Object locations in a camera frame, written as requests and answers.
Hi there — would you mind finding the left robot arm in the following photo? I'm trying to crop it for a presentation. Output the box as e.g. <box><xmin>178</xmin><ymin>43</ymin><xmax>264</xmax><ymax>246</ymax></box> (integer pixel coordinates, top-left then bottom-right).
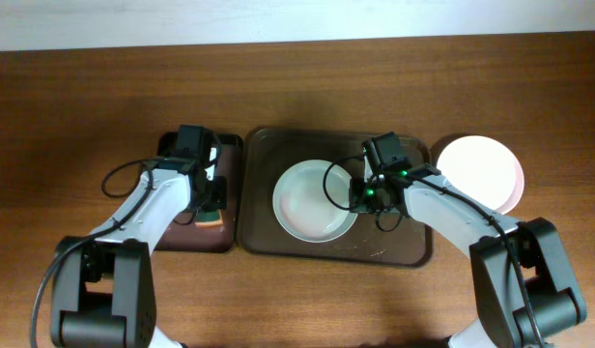
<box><xmin>42</xmin><ymin>158</ymin><xmax>218</xmax><ymax>347</ymax></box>

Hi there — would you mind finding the right black cable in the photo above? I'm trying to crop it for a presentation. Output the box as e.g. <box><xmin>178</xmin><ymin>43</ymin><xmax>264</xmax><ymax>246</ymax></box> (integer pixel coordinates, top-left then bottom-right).
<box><xmin>322</xmin><ymin>153</ymin><xmax>408</xmax><ymax>233</ymax></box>

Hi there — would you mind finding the green orange sponge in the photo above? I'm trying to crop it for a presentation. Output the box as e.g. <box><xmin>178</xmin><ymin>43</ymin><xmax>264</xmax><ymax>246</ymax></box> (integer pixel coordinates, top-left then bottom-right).
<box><xmin>194</xmin><ymin>211</ymin><xmax>224</xmax><ymax>228</ymax></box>

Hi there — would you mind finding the large brown serving tray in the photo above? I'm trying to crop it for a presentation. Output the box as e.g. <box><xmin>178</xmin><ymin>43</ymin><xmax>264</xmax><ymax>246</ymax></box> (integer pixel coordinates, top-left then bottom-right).
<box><xmin>236</xmin><ymin>128</ymin><xmax>433</xmax><ymax>268</ymax></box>

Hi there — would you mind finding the pink plate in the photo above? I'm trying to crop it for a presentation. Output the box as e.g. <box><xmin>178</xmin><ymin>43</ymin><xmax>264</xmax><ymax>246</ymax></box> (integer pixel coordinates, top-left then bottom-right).
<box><xmin>497</xmin><ymin>160</ymin><xmax>525</xmax><ymax>214</ymax></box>

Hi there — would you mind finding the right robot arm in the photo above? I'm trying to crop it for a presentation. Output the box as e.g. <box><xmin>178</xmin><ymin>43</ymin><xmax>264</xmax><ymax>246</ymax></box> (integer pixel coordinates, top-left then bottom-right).
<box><xmin>349</xmin><ymin>164</ymin><xmax>587</xmax><ymax>347</ymax></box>

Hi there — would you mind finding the cream white plate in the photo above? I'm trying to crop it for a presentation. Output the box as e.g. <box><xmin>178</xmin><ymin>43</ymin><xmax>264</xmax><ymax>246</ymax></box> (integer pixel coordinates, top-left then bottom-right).
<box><xmin>436</xmin><ymin>135</ymin><xmax>518</xmax><ymax>212</ymax></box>

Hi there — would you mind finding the left black cable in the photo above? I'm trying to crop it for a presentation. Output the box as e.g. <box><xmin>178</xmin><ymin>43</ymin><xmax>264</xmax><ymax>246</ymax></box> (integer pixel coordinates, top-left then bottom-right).
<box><xmin>100</xmin><ymin>159</ymin><xmax>156</xmax><ymax>199</ymax></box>

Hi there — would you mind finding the small black tray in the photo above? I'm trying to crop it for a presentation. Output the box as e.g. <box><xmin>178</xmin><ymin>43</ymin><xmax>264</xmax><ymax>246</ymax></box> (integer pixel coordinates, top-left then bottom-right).
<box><xmin>156</xmin><ymin>133</ymin><xmax>243</xmax><ymax>253</ymax></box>

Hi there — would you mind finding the pale green plate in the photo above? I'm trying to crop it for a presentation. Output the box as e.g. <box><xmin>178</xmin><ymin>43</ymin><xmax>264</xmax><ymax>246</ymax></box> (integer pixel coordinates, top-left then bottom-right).
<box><xmin>271</xmin><ymin>159</ymin><xmax>357</xmax><ymax>244</ymax></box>

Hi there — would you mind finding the black cable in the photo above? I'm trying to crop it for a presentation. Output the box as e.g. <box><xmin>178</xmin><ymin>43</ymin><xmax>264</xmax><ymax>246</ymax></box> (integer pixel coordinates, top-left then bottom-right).
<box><xmin>322</xmin><ymin>153</ymin><xmax>408</xmax><ymax>233</ymax></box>
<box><xmin>100</xmin><ymin>159</ymin><xmax>156</xmax><ymax>199</ymax></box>

